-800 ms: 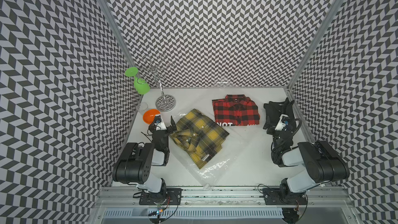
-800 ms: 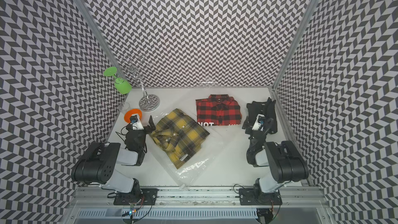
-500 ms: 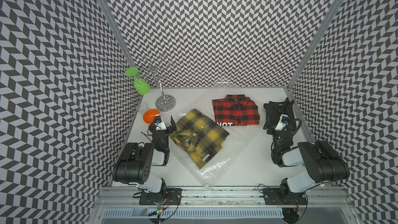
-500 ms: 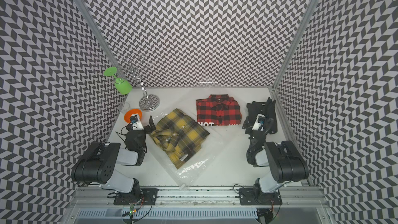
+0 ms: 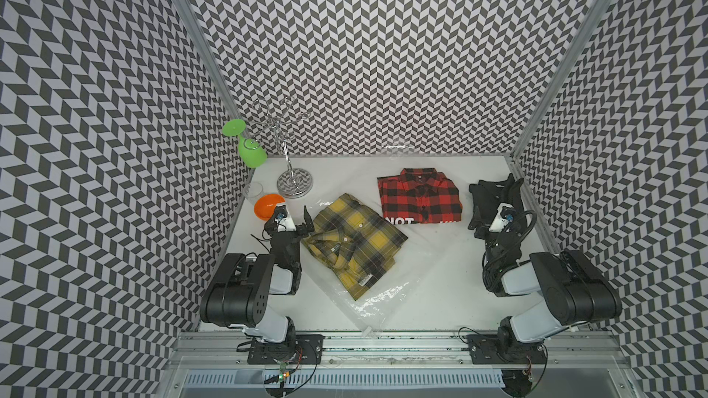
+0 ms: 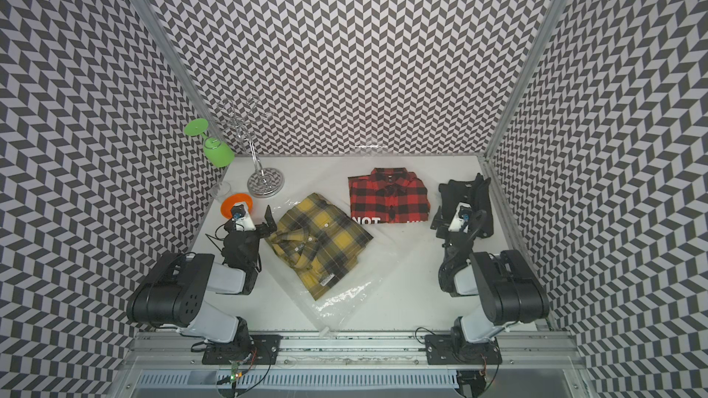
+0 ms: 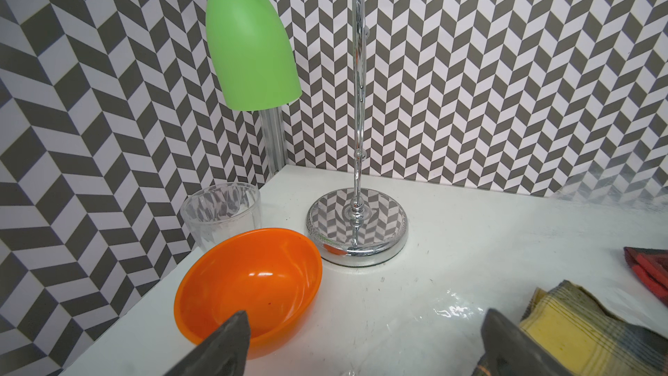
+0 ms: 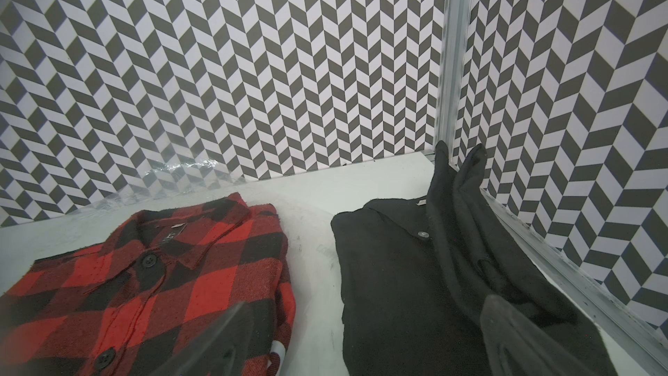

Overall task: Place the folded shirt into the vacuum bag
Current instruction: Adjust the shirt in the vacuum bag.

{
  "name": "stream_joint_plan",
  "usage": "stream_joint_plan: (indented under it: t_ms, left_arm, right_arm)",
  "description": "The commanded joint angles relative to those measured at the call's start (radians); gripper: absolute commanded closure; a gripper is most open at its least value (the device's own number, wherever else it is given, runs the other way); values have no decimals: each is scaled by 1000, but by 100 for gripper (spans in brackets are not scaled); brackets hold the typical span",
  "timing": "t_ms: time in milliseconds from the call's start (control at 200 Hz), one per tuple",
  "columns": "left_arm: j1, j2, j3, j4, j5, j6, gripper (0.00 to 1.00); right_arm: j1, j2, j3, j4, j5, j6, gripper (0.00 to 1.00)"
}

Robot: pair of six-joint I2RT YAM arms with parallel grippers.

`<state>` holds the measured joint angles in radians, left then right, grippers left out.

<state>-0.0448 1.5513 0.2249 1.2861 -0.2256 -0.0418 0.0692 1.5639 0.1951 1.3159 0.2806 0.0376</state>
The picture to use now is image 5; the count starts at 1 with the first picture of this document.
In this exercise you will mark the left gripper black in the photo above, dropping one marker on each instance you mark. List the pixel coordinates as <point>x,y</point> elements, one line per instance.
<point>304,228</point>

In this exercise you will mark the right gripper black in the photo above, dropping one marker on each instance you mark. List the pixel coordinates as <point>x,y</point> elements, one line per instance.
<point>514,228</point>

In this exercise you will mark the yellow plaid shirt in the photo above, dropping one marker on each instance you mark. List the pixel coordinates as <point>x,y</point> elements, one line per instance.
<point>355,243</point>

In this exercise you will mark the clear plastic vacuum bag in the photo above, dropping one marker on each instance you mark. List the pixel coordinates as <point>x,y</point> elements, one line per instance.
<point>425,247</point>

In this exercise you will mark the red black plaid shirt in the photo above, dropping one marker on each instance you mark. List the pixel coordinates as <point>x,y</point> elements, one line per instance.
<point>419,196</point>

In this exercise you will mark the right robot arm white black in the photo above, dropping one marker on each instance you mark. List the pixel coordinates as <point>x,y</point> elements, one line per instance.
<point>573,291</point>

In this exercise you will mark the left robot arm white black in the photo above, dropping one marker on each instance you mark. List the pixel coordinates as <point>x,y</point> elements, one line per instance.
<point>237,296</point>

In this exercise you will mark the black folded shirt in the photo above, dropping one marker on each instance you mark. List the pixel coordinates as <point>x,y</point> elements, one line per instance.
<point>490,198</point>

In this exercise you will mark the chrome glass holder stand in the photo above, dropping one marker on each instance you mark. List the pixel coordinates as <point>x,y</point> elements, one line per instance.
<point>276,122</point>

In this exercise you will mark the orange plastic bowl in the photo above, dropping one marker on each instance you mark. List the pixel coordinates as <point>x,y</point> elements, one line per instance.
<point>266,205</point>

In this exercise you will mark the clear plastic cup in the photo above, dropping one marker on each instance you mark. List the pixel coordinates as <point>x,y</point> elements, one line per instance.
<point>253,191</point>

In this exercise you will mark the green plastic wine glass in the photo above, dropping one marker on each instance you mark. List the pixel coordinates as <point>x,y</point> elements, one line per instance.
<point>249,150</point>

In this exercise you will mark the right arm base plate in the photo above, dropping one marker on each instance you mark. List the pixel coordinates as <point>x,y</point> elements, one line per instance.
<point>487,350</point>

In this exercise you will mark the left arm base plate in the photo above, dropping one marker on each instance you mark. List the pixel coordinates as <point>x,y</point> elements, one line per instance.
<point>306,349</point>

